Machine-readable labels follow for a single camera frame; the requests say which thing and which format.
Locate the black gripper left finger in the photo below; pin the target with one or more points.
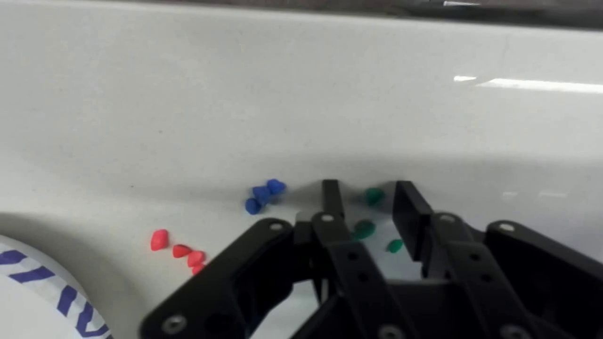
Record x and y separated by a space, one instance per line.
351 264

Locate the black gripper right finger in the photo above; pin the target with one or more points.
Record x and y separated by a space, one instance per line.
534 275

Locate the blue cereal piece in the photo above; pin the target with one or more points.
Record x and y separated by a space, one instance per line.
253 205
260 192
276 187

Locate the green cereal piece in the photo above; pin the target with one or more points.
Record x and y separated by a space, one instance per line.
374 196
394 245
362 228

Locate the red cereal piece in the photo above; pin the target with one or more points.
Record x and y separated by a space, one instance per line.
196 256
181 251
159 239

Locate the small white printed cup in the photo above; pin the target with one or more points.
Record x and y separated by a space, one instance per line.
31 294

